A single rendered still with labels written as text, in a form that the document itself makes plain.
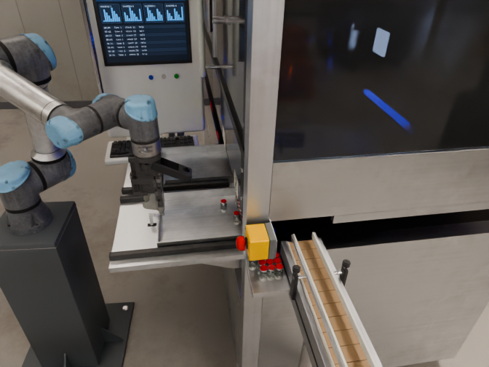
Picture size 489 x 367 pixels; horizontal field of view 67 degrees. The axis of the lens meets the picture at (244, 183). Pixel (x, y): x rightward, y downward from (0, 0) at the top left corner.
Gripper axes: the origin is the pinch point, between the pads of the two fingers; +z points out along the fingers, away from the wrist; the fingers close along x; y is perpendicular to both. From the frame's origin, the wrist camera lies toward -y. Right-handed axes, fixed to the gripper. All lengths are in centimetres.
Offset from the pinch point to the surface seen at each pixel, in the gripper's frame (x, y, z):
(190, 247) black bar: 7.2, -7.2, 9.7
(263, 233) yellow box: 18.0, -27.1, -3.3
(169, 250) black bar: 7.4, -1.1, 9.9
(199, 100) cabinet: -91, -16, 2
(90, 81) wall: -330, 92, 70
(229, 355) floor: -10, -21, 100
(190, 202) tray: -17.9, -8.1, 11.5
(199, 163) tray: -44.8, -13.2, 11.5
